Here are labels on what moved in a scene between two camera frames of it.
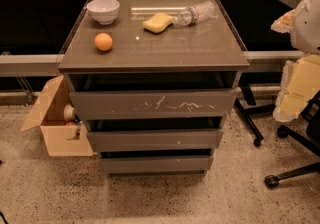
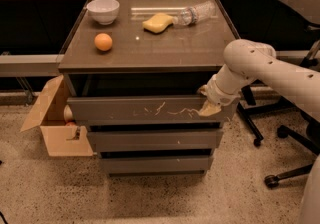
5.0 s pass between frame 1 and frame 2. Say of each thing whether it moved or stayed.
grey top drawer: moved
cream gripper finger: moved
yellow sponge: stayed
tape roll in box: stayed
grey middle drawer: stayed
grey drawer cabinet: stayed
